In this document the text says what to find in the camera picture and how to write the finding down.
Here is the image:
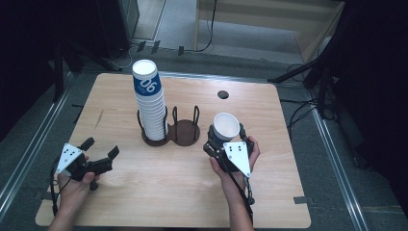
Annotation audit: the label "person's right hand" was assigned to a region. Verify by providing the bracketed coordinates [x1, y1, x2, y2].
[209, 135, 261, 191]

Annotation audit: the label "stack of white paper cups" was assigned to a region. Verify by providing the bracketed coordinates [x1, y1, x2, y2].
[132, 59, 168, 141]

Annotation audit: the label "light wooden shelf unit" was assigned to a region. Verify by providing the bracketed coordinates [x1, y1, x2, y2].
[193, 0, 345, 64]

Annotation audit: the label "dark brown cup holder rack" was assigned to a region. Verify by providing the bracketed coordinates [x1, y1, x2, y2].
[137, 105, 201, 147]

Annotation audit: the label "grey tape strip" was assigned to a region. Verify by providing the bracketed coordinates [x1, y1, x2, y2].
[33, 189, 55, 202]
[293, 195, 316, 205]

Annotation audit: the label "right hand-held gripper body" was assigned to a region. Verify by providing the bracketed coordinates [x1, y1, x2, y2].
[202, 130, 255, 179]

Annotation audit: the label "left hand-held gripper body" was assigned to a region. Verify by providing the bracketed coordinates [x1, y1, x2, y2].
[56, 142, 100, 192]

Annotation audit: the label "black cabinet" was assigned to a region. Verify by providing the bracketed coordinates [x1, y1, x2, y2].
[95, 0, 140, 61]

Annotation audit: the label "black metal stand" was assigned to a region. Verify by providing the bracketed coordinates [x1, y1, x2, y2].
[268, 47, 341, 120]
[51, 39, 123, 104]

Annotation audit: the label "black floor cables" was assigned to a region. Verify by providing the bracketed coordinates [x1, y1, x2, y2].
[280, 62, 321, 129]

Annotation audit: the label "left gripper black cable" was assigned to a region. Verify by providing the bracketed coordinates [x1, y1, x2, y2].
[49, 157, 73, 217]

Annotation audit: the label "white floor cable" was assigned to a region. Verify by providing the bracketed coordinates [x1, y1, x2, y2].
[109, 42, 142, 71]

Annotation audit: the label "person's left hand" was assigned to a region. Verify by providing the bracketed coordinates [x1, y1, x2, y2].
[57, 156, 101, 209]

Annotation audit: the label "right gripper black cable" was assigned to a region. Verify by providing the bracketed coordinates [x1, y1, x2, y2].
[224, 163, 257, 225]

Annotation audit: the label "black hanging cable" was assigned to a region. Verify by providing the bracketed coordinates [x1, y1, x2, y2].
[195, 0, 218, 53]

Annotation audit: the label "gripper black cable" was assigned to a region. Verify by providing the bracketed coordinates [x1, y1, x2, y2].
[49, 157, 73, 217]
[224, 163, 257, 225]

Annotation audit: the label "blue banded paper cup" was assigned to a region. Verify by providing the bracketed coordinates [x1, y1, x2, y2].
[212, 112, 242, 147]

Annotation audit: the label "metal floor rail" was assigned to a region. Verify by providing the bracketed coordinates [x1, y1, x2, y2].
[0, 71, 75, 214]
[306, 90, 370, 231]

